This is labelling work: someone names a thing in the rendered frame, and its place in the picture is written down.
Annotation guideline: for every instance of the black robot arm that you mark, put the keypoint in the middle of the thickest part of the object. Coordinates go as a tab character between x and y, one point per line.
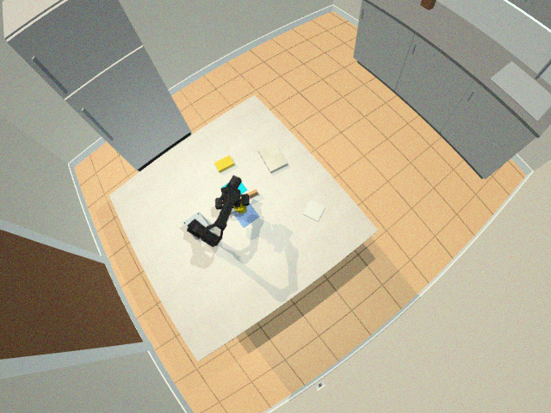
229	194

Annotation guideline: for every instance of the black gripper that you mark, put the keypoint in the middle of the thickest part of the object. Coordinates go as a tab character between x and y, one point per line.
244	200

